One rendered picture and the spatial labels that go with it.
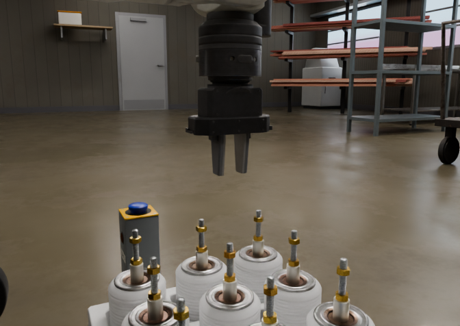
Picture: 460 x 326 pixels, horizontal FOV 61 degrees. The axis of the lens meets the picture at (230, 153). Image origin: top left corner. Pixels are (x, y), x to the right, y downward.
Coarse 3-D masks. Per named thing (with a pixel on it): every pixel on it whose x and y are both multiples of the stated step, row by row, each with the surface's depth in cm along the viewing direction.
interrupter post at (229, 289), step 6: (222, 282) 60; (228, 282) 59; (234, 282) 60; (222, 288) 60; (228, 288) 59; (234, 288) 60; (222, 294) 61; (228, 294) 60; (234, 294) 60; (228, 300) 60; (234, 300) 60
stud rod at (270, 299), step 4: (268, 276) 49; (272, 276) 49; (268, 280) 49; (272, 280) 49; (268, 284) 49; (272, 284) 49; (268, 296) 49; (272, 296) 49; (268, 300) 49; (272, 300) 49; (268, 304) 49; (272, 304) 49; (268, 308) 49; (272, 308) 49; (268, 312) 49; (272, 312) 49
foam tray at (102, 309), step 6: (168, 288) 77; (174, 288) 77; (168, 294) 75; (174, 294) 75; (168, 300) 73; (174, 300) 76; (90, 306) 71; (96, 306) 71; (102, 306) 71; (108, 306) 71; (90, 312) 69; (96, 312) 69; (102, 312) 69; (108, 312) 70; (90, 318) 67; (96, 318) 67; (102, 318) 67; (108, 318) 70; (90, 324) 66; (96, 324) 66; (102, 324) 66; (108, 324) 70; (192, 324) 66; (198, 324) 66
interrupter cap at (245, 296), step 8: (216, 288) 63; (240, 288) 63; (248, 288) 63; (208, 296) 61; (216, 296) 61; (240, 296) 61; (248, 296) 61; (216, 304) 58; (224, 304) 58; (232, 304) 58; (240, 304) 58; (248, 304) 58
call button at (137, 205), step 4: (132, 204) 82; (136, 204) 82; (140, 204) 82; (144, 204) 82; (128, 208) 82; (132, 208) 80; (136, 208) 80; (140, 208) 80; (144, 208) 81; (132, 212) 81; (136, 212) 81; (140, 212) 81
